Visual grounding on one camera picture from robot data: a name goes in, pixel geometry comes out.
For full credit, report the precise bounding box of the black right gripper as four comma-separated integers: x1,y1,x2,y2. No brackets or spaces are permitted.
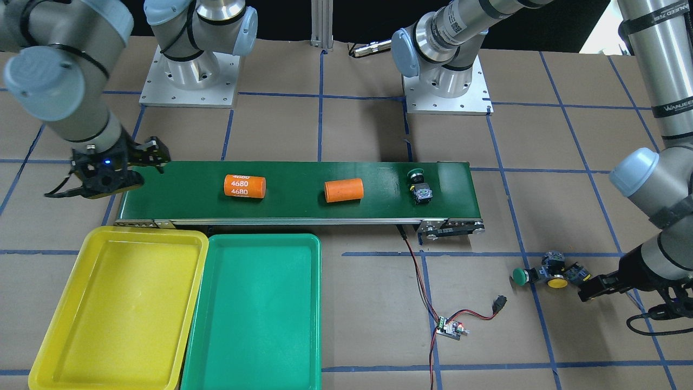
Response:
71,130,172,198

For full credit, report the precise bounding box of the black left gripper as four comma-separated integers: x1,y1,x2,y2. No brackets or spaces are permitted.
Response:
578,246,691,303

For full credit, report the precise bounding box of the green push button switch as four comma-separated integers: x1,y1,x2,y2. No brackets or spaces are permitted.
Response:
407,168,433,205
511,268,540,286

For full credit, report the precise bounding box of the orange cylinder with 4680 label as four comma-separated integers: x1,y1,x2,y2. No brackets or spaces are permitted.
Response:
223,174,266,198

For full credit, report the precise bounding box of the plain orange cylinder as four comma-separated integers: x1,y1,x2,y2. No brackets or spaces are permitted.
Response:
324,178,364,203

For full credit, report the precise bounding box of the yellow push button switch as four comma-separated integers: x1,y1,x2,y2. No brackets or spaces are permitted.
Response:
539,250,568,289
564,262,591,286

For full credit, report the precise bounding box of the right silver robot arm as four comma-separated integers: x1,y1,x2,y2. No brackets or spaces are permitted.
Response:
2,1,258,198

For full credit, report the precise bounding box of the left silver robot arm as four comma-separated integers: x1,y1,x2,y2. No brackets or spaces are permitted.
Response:
389,1,691,325

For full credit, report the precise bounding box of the small motor controller board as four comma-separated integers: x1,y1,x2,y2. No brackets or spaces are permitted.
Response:
435,316,470,341

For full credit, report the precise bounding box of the yellow plastic tray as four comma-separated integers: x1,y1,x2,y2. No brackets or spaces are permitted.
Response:
28,226,208,389

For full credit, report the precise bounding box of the green conveyor belt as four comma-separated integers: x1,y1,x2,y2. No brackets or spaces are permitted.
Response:
115,161,485,239

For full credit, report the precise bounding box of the green plastic tray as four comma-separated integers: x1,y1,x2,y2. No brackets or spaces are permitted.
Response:
180,233,322,389

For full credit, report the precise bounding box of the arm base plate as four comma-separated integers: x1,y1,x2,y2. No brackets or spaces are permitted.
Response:
401,56,494,115
139,48,243,108

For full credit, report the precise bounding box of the red black power cable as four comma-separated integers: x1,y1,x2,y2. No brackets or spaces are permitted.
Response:
397,225,508,390

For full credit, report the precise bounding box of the aluminium frame post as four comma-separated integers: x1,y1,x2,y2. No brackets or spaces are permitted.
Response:
310,0,334,51

